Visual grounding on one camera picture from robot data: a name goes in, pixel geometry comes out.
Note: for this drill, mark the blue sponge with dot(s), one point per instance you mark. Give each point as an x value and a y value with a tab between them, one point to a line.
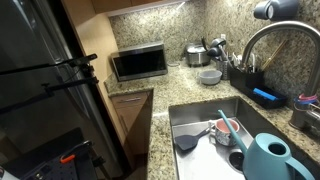
264	94

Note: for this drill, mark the perforated steel utensil holder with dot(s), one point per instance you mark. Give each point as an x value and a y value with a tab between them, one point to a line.
223	70

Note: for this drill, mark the silver black microwave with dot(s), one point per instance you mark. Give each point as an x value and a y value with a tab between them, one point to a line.
140	61

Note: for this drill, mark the tall wooden side panel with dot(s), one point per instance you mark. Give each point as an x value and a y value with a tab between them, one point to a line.
96	40

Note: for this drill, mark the dark grey spatula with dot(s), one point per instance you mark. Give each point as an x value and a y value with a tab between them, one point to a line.
186	141

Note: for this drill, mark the black ladle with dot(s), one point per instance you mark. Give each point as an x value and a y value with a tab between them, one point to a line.
213	52

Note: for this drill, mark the black camera tripod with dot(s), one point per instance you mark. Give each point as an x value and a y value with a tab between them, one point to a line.
85	60

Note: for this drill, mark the grey ladle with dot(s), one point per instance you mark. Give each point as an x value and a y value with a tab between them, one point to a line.
218	42

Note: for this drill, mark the closed wooden upper cabinet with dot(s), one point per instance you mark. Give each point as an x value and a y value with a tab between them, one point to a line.
110	5

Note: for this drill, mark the wooden base cabinet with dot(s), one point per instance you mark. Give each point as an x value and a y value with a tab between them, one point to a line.
133	116

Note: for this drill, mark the white wall outlet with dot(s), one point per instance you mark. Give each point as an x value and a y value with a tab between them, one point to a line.
223	36

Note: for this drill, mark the wooden chopsticks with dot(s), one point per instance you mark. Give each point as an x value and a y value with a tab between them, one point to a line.
274	55

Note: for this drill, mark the black robot cart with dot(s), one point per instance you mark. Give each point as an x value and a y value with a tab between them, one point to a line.
50	156

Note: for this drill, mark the white spoon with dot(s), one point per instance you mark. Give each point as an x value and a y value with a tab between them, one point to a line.
239	60

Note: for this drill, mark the patterned mug pink inside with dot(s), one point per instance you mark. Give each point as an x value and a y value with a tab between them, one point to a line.
226	131

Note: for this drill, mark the grey bowl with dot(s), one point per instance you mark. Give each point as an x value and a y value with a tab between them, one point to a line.
210	76

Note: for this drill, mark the brushed steel faucet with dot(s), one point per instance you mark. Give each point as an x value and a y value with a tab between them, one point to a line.
276	28

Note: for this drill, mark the clear glass container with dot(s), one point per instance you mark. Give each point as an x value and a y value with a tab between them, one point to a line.
173	63

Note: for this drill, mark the stainless steel sink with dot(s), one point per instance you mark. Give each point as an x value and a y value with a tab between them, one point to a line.
206	160

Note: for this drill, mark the silver rice cooker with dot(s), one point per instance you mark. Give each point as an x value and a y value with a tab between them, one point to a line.
197	53

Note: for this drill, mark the teal watering can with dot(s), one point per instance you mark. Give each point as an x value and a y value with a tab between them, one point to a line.
266	156

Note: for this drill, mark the dark steel refrigerator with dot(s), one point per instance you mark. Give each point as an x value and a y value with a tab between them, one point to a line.
33	83

